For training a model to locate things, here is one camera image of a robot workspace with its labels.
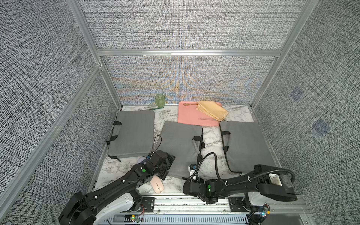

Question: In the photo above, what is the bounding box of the lilac computer mouse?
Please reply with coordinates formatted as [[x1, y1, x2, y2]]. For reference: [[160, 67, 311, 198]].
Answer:
[[137, 157, 147, 165]]

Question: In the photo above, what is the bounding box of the grey laptop bag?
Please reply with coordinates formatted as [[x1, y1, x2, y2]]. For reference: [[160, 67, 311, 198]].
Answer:
[[219, 121, 276, 174], [106, 111, 155, 160], [156, 121, 205, 179]]

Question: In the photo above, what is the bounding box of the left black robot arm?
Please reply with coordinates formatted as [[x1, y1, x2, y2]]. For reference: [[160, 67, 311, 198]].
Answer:
[[58, 151, 175, 225]]

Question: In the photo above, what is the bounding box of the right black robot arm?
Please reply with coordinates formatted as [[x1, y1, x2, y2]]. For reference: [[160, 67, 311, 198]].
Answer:
[[183, 165, 298, 210]]

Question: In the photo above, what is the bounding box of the pink computer mouse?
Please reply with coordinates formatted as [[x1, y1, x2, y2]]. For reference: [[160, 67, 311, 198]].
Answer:
[[150, 176, 164, 194]]

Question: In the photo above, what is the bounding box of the pink laptop sleeve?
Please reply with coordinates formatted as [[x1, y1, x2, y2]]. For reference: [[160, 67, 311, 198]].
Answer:
[[178, 101, 219, 127]]

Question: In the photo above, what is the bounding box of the green glass cup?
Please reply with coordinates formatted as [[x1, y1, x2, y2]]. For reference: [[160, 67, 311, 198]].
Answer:
[[155, 94, 166, 108]]

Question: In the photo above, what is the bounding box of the folded yellow cloth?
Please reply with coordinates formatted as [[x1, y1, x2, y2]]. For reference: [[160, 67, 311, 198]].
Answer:
[[196, 101, 229, 122]]

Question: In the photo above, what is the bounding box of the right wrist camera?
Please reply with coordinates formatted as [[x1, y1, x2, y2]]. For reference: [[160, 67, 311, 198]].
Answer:
[[188, 164, 199, 182]]

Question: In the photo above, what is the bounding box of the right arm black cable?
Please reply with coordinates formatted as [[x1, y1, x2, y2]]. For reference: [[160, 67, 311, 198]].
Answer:
[[194, 152, 296, 186]]

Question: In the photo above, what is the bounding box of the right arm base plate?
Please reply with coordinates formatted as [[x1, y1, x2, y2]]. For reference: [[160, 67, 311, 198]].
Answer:
[[228, 197, 247, 212]]

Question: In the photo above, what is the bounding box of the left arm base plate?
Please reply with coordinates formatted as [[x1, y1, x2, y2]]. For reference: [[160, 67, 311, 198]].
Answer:
[[133, 197, 155, 214]]

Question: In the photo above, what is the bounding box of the aluminium front rail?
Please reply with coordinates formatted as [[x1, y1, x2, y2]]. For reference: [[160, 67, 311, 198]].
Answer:
[[98, 195, 315, 225]]

